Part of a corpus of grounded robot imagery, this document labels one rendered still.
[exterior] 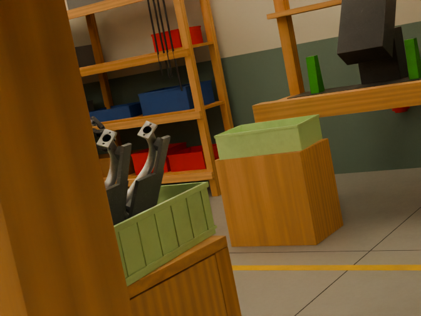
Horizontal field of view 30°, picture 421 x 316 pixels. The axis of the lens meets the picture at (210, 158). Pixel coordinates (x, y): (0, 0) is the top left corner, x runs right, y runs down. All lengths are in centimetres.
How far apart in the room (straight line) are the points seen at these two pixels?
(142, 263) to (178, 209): 24
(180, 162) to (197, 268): 518
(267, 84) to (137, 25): 163
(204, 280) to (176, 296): 13
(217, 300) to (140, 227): 39
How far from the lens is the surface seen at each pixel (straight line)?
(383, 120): 704
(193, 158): 740
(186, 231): 237
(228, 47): 764
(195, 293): 235
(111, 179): 233
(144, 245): 219
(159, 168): 242
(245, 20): 752
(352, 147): 720
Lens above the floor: 137
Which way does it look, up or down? 8 degrees down
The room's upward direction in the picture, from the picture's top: 11 degrees counter-clockwise
